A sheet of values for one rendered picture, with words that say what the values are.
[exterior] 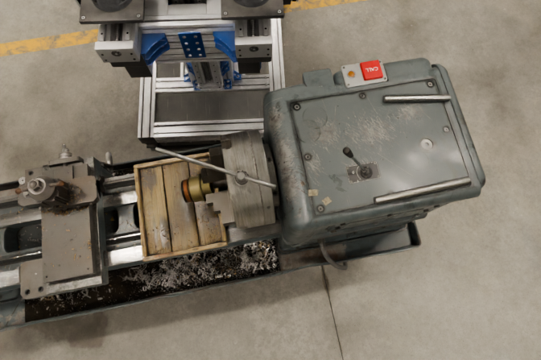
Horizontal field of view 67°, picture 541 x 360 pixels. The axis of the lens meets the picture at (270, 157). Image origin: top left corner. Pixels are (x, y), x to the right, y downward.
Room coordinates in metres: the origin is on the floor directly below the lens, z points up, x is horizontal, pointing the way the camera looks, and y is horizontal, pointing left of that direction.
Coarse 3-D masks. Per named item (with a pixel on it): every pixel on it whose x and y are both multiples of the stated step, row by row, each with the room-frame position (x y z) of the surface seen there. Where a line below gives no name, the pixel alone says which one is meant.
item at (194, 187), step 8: (192, 176) 0.32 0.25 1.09; (200, 176) 0.33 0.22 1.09; (184, 184) 0.29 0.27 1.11; (192, 184) 0.29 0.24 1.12; (200, 184) 0.30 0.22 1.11; (208, 184) 0.30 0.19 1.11; (184, 192) 0.27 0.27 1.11; (192, 192) 0.27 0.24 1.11; (200, 192) 0.27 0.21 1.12; (208, 192) 0.27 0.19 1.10; (184, 200) 0.25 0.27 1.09; (192, 200) 0.25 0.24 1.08; (200, 200) 0.25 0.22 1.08
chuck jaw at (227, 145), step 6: (222, 144) 0.40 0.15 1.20; (228, 144) 0.40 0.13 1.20; (210, 150) 0.39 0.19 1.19; (216, 150) 0.39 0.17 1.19; (210, 156) 0.36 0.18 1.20; (216, 156) 0.36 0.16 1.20; (222, 156) 0.37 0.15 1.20; (210, 162) 0.36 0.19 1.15; (216, 162) 0.35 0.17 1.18; (222, 162) 0.35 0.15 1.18; (204, 168) 0.35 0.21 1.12; (204, 174) 0.32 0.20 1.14; (210, 174) 0.32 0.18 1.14; (216, 174) 0.32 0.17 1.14; (222, 174) 0.33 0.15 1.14; (204, 180) 0.31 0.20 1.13; (210, 180) 0.31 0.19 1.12; (216, 180) 0.31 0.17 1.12
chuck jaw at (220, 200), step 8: (216, 192) 0.27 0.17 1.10; (224, 192) 0.28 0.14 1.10; (208, 200) 0.25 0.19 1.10; (216, 200) 0.25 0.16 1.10; (224, 200) 0.25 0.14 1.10; (216, 208) 0.22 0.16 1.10; (224, 208) 0.23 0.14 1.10; (224, 216) 0.20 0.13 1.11; (232, 216) 0.20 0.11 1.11; (224, 224) 0.18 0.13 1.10; (232, 224) 0.18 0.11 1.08
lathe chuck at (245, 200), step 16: (240, 144) 0.40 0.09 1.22; (224, 160) 0.34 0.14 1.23; (240, 160) 0.35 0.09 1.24; (256, 176) 0.30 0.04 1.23; (240, 192) 0.25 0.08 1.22; (256, 192) 0.26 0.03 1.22; (240, 208) 0.21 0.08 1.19; (256, 208) 0.22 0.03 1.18; (240, 224) 0.17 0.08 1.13; (256, 224) 0.18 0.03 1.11
